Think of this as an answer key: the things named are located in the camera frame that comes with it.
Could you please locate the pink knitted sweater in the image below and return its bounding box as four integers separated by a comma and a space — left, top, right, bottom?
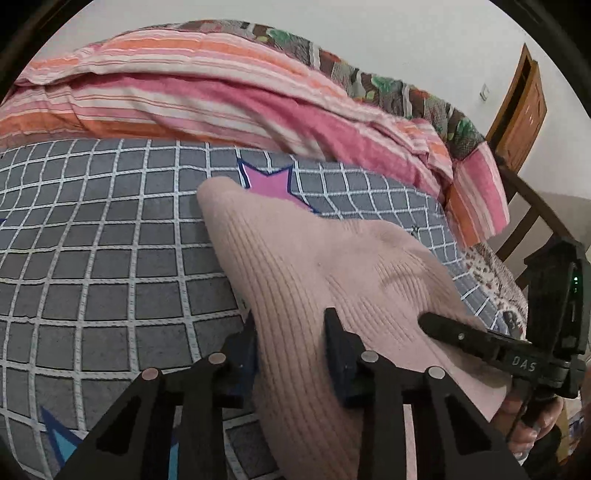
197, 177, 511, 479

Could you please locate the right human hand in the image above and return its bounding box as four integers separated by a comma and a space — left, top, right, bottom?
491, 393, 564, 459

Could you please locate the dark wooden footboard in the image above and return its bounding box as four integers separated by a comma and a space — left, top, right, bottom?
487, 156, 575, 291

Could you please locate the brown wooden door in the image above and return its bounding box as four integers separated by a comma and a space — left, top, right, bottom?
486, 44, 547, 173

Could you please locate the grey checked star bedsheet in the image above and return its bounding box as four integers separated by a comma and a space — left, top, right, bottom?
1, 139, 507, 479

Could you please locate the multicolour patterned blanket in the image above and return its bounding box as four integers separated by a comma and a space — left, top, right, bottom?
164, 19, 485, 160

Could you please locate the pink orange striped duvet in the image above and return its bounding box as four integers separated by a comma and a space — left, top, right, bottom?
1, 25, 510, 247

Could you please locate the white wall switch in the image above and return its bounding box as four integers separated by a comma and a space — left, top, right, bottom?
480, 84, 491, 102

